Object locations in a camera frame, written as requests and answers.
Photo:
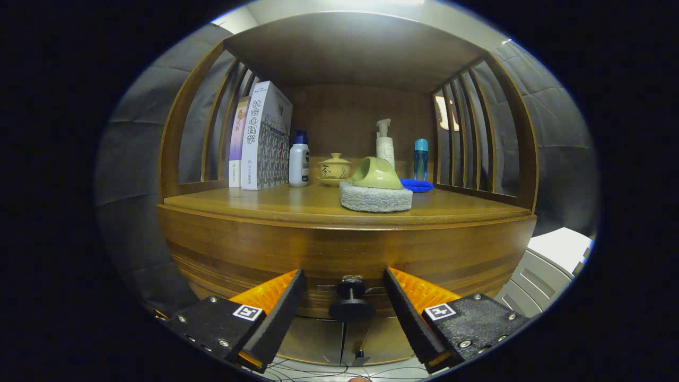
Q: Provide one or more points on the blue folded cloth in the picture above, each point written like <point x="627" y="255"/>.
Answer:
<point x="418" y="185"/>

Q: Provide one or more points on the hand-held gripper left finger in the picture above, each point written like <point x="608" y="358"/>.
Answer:
<point x="281" y="313"/>

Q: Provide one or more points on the thin purple book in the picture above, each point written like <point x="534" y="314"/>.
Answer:
<point x="238" y="143"/>

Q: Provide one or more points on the blue transparent bottle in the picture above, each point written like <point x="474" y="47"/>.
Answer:
<point x="420" y="162"/>

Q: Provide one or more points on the wooden drawer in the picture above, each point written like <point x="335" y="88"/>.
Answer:
<point x="329" y="249"/>

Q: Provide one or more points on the wooden countertop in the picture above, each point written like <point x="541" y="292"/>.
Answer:
<point x="265" y="201"/>

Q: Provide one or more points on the white plastic drawer unit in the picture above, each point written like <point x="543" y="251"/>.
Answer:
<point x="551" y="254"/>

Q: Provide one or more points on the wooden cabinet door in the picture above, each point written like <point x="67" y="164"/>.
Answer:
<point x="382" y="339"/>
<point x="307" y="339"/>

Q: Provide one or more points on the thick white book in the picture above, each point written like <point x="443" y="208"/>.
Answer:
<point x="262" y="138"/>

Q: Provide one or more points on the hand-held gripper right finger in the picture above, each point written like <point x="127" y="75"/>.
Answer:
<point x="410" y="318"/>

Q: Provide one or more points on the wooden cabinet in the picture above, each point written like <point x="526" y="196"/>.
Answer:
<point x="350" y="48"/>

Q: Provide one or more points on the white pump bottle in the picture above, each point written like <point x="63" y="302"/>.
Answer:
<point x="385" y="146"/>

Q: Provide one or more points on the white bottle blue cap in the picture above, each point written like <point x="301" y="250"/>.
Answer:
<point x="299" y="162"/>

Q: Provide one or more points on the yellow lidded tea cup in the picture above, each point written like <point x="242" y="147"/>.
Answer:
<point x="333" y="170"/>

